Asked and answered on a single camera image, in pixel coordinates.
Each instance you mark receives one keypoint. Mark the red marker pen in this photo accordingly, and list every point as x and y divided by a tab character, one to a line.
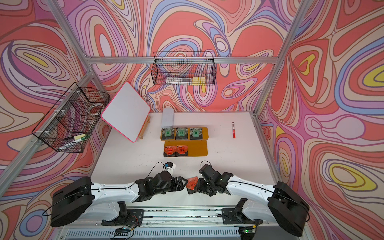
233	130

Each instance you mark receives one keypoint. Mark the yellow wooden two-tier shelf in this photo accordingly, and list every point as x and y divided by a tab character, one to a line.
197	148

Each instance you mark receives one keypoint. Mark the white board with pink edge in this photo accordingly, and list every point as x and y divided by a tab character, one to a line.
127	112

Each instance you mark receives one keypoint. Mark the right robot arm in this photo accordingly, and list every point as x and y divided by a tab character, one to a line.
258	203

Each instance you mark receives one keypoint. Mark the wooden easel stand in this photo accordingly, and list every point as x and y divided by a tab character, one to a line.
145	125

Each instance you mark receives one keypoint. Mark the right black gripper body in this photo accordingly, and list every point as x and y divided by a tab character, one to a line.
206	187

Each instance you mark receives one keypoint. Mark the red tea bag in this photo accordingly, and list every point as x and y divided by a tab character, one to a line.
192	182
182	151
169	151

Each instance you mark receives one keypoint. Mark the green yellow markers in basket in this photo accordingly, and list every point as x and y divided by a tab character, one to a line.
76	138

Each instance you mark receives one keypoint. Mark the black wire basket wall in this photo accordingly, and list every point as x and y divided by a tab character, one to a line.
79	111
179	67

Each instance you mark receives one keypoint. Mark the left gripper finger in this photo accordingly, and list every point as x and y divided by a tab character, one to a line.
182	180
182	185

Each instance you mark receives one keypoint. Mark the yellow sticky notes in basket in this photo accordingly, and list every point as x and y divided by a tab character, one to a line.
198	81

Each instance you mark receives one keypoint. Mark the white plastic box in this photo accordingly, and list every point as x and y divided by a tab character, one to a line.
167	118

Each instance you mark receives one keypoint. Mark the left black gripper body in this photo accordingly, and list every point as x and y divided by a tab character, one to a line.
174	184

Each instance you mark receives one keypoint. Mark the black wire basket left wall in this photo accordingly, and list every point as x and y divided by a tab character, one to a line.
79	111

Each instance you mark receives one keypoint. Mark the black wire basket back wall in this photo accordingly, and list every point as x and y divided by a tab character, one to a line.
179	67

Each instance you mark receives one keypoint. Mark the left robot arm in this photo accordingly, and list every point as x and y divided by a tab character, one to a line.
84	199

